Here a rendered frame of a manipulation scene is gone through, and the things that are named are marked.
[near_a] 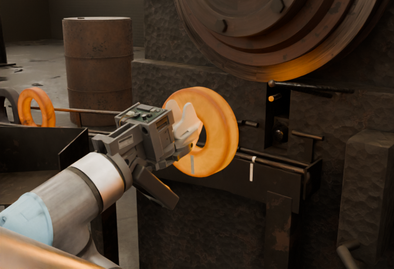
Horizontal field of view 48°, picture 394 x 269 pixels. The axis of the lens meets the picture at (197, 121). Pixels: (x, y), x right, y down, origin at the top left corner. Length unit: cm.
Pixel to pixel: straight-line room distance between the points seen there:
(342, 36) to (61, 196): 54
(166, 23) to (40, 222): 82
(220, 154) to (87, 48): 303
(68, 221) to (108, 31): 316
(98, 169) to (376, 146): 49
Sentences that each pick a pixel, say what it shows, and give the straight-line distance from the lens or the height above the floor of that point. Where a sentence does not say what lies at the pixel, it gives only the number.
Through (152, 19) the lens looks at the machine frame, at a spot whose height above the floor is 99.
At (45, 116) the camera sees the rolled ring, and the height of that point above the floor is 66.
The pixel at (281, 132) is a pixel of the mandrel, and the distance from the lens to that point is 104.
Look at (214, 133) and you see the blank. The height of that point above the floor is 83.
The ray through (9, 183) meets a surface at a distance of 122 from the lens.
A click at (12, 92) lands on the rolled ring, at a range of 174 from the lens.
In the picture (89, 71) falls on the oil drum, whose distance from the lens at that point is 370.
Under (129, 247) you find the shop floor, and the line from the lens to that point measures 202.
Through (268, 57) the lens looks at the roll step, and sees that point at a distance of 87.
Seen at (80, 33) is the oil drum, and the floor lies 77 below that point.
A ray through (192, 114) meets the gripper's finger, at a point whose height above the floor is 87.
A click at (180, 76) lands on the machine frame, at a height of 85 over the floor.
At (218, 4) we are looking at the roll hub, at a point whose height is 103.
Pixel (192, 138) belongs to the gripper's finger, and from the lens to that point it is 69.
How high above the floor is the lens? 105
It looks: 16 degrees down
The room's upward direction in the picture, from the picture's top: straight up
